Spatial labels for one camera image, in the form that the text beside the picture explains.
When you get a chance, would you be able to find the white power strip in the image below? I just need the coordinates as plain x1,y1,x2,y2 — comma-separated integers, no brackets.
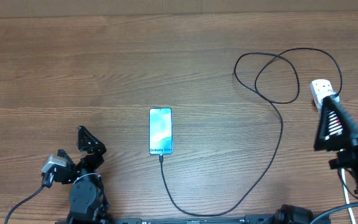
309,78,344,141

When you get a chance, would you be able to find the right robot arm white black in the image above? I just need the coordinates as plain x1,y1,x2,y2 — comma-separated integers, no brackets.
270,96,358,223

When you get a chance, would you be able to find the white power strip cord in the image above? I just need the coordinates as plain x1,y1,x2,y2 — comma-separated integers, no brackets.
340,167,357,224

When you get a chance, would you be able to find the white charger plug adapter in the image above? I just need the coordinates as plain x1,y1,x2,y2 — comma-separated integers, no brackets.
316,91,339,109

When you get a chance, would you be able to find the Galaxy smartphone blue screen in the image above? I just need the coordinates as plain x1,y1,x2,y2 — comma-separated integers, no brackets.
149,108,173,155

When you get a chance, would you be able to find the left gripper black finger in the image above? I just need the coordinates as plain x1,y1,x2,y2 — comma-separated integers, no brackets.
57,149,75,170
77,126,106,155

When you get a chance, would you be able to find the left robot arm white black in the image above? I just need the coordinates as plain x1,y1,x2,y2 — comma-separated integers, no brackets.
4,126,113,224

